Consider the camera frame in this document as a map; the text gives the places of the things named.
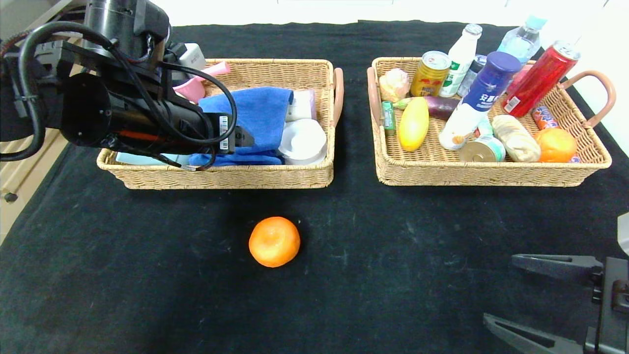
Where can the white round container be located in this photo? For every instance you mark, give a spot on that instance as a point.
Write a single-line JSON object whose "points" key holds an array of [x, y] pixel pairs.
{"points": [[302, 142]]}

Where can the blue towel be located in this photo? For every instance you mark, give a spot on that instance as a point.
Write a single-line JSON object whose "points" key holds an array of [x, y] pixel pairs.
{"points": [[255, 118]]}

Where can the yellow mango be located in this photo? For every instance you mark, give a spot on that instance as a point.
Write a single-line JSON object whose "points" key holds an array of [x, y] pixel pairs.
{"points": [[413, 125]]}

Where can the white purple tissue pack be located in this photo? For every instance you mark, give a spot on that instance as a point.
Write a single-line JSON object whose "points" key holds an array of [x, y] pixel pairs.
{"points": [[302, 105]]}

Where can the teal plastic mug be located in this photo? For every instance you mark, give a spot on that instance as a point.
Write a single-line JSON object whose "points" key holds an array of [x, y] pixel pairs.
{"points": [[147, 158]]}

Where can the orange tangerine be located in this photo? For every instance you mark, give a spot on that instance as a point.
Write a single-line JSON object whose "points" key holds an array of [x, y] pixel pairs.
{"points": [[555, 146], [274, 242]]}

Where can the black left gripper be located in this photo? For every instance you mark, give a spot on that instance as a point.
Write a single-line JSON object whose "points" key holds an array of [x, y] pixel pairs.
{"points": [[225, 132]]}

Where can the tin can green label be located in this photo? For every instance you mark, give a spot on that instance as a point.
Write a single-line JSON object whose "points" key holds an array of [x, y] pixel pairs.
{"points": [[484, 151]]}

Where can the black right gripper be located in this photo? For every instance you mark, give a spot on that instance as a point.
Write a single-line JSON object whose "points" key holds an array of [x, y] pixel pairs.
{"points": [[611, 305]]}

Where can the beige bread loaf toy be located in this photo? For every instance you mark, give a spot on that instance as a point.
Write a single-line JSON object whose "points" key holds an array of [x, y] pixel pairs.
{"points": [[516, 140]]}

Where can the wooden rack on wheels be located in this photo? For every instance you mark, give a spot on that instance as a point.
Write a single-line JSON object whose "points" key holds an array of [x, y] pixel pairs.
{"points": [[11, 197]]}

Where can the white bottle dark blue cap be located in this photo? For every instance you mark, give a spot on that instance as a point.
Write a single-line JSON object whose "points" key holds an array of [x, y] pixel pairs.
{"points": [[486, 88]]}

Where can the tall red drink can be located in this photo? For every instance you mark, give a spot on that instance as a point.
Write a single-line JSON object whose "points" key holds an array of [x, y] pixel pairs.
{"points": [[535, 83]]}

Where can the orange blue snack packet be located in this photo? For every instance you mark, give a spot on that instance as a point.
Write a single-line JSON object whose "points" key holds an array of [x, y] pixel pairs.
{"points": [[543, 118]]}

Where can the small blue lidded jar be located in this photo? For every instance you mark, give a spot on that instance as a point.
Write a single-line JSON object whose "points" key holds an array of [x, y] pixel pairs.
{"points": [[469, 81]]}

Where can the green gum pack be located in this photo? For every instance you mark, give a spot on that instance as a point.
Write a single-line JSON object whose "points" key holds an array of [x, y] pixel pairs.
{"points": [[388, 118]]}

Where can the gold drink can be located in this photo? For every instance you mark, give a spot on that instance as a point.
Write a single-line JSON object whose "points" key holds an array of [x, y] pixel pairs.
{"points": [[428, 78]]}

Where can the green white candy tube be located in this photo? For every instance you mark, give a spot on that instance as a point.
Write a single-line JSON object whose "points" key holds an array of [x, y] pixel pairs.
{"points": [[485, 127]]}

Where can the pink toy saucepan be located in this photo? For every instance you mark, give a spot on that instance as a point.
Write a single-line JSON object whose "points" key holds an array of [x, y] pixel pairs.
{"points": [[189, 91]]}

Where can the black table cloth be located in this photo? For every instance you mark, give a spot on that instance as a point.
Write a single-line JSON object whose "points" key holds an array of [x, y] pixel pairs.
{"points": [[393, 295]]}

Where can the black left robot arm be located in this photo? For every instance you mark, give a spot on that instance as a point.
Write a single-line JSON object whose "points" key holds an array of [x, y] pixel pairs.
{"points": [[88, 113]]}

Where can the white furniture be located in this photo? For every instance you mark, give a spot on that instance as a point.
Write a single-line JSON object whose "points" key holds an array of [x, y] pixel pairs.
{"points": [[295, 12]]}

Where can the purple eggplant toy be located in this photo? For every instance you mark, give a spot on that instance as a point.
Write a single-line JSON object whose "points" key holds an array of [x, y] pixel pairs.
{"points": [[440, 105]]}

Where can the clear water bottle blue cap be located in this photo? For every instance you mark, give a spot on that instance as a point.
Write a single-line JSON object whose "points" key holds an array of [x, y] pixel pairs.
{"points": [[521, 42]]}

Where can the white milk bottle green label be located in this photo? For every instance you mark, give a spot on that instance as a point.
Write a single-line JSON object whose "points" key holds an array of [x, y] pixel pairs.
{"points": [[459, 59]]}

